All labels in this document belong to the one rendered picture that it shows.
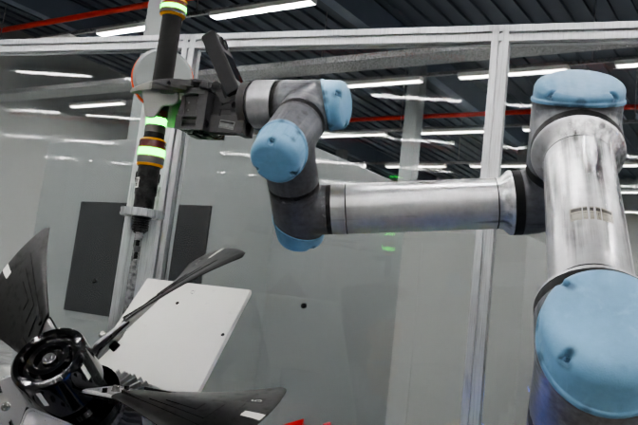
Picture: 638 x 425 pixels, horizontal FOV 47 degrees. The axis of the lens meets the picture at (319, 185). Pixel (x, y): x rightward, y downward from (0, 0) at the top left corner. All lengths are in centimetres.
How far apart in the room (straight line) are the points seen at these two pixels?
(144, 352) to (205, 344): 13
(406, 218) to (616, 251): 37
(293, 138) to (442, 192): 23
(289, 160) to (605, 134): 40
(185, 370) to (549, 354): 94
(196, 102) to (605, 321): 73
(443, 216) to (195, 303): 70
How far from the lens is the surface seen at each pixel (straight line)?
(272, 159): 100
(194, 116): 117
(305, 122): 103
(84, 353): 121
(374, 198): 107
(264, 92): 112
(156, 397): 115
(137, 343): 159
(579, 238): 80
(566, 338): 67
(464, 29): 186
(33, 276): 144
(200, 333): 155
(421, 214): 107
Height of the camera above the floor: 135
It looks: 9 degrees up
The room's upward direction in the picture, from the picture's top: 7 degrees clockwise
